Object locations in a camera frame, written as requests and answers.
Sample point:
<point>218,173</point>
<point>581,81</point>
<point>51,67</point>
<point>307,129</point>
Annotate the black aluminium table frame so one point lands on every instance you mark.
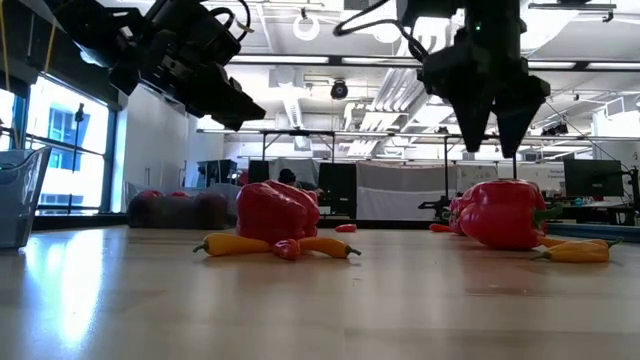
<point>80,221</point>

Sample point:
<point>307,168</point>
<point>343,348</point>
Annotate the person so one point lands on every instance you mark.
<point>287,176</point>

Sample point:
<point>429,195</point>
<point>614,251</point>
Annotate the translucent grey plastic bin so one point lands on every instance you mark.
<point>25,200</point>
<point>230,205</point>

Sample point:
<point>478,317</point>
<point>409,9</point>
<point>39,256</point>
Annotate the black ceiling dome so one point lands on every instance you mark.
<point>339,90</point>

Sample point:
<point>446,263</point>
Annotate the cluttered work desk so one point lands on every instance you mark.
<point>600,212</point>

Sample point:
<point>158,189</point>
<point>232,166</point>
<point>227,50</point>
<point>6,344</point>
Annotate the black gantry frame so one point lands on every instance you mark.
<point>300,132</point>

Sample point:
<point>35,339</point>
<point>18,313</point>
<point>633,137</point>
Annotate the red bell pepper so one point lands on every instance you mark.
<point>456,210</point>
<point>500,215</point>
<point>270,215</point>

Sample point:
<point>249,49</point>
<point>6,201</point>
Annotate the white cloth screen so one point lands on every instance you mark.
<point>395,192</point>

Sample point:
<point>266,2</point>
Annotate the black upright panel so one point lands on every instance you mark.
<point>337,189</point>

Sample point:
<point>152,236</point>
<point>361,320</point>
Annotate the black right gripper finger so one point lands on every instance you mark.
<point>472,120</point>
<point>515,120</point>

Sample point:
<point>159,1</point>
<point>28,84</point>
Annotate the small black robot rig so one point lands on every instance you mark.
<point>432,204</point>

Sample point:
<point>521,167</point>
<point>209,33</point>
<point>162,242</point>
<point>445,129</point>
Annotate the black ceiling spotlight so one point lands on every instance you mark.
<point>555,129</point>

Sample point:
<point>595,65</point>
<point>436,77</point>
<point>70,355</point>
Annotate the small orange pepper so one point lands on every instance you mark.
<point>325,246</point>
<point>597,243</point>
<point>235,244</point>
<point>575,253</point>

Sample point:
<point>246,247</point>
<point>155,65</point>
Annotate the black light stand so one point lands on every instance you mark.
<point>78,115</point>

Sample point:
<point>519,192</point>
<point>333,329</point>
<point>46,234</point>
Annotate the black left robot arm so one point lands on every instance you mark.
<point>110,30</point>

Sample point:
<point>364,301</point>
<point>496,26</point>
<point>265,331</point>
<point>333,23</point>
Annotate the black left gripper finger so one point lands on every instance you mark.
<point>217,110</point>
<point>240,97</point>

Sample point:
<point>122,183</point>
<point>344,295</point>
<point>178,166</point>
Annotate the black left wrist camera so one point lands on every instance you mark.
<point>200,35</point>

